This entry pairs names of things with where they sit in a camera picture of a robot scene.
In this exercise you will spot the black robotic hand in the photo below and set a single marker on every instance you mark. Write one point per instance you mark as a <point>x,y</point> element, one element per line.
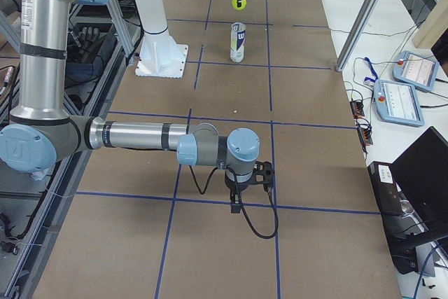
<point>84,44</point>

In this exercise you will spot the blue teach pendant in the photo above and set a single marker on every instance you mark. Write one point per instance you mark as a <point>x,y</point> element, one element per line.
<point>397,103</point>
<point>417,70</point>

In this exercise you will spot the white camera stand pillar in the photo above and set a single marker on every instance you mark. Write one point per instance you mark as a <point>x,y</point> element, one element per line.
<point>160,55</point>

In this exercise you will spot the orange black connector block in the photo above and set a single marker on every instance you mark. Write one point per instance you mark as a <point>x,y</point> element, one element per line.
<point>357,108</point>
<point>365,134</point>

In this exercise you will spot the clear tennis ball can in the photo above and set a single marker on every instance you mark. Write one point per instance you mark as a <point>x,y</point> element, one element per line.
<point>237,41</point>

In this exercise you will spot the near orange black connector block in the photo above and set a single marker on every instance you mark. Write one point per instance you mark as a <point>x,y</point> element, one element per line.
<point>365,134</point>

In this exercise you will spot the far orange black connector block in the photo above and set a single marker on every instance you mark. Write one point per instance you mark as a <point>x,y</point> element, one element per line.
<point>357,108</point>

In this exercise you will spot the black laptop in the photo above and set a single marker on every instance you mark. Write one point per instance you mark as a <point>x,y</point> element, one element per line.
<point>421,174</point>

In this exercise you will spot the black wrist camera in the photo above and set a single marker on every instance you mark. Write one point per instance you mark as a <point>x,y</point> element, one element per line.
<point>263,174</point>

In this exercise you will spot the black computer box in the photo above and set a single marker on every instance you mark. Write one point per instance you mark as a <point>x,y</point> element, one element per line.
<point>397,213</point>

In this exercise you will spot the near blue teach pendant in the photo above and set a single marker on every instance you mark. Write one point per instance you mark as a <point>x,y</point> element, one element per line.
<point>397,103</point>

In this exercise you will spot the far blue teach pendant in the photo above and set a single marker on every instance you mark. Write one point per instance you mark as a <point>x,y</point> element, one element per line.
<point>417,70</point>

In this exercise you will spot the aluminium frame post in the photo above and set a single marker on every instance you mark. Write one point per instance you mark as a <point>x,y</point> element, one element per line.
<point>355,33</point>

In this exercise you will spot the yellow tennis ball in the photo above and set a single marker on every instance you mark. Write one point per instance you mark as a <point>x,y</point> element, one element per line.
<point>239,5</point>

